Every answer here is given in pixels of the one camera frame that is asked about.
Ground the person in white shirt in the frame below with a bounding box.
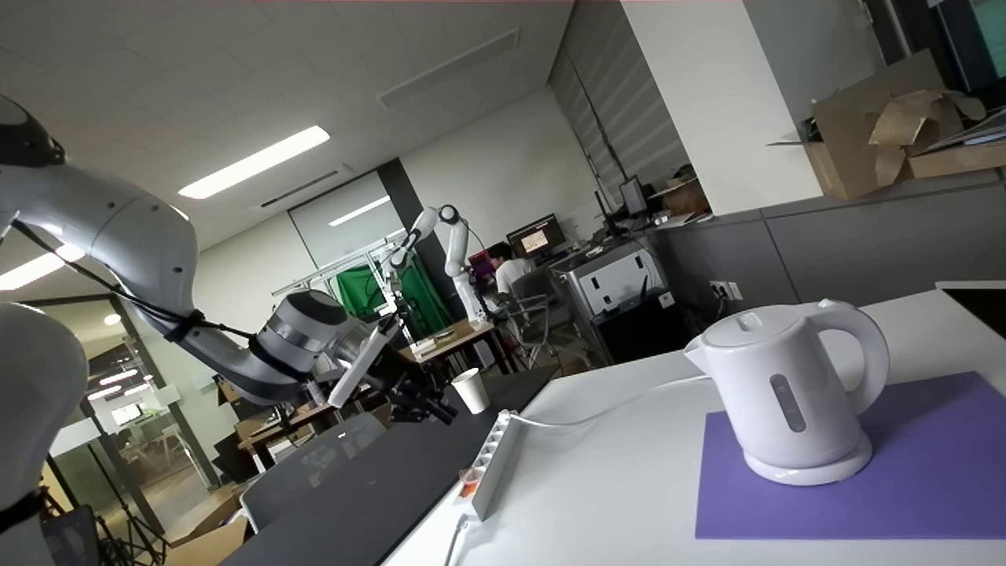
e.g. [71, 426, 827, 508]
[486, 242, 544, 301]

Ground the green cloth screen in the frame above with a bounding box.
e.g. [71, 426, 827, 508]
[329, 254, 455, 340]

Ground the computer monitor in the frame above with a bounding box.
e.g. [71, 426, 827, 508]
[502, 210, 569, 264]

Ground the white power strip cord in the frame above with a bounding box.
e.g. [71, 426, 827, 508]
[444, 513, 477, 566]

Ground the thin white kettle cord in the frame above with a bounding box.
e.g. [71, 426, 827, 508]
[511, 374, 716, 431]

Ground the flat cardboard box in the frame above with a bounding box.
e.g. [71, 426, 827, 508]
[907, 137, 1006, 183]

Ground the mesh office chair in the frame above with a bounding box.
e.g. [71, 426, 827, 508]
[507, 274, 592, 372]

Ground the white metal cabinet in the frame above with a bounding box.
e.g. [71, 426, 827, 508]
[564, 240, 676, 323]

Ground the black camera tripod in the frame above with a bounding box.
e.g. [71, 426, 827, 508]
[60, 436, 173, 566]

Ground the white electric kettle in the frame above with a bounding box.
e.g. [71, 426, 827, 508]
[682, 296, 894, 486]

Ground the large cardboard box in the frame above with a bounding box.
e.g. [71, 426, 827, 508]
[768, 45, 990, 202]

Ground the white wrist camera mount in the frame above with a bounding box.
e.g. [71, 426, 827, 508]
[324, 311, 410, 411]

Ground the purple mat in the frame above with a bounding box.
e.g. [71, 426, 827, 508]
[693, 368, 1006, 544]

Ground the long ceiling light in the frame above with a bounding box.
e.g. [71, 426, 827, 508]
[0, 248, 68, 296]
[176, 121, 332, 203]

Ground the wooden desk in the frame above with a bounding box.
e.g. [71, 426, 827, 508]
[234, 316, 496, 473]

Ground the white paper cup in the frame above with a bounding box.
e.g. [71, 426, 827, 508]
[451, 363, 493, 419]

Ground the white power strip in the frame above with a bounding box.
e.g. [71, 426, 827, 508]
[458, 408, 529, 524]

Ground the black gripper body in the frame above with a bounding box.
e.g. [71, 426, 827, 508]
[370, 341, 452, 423]

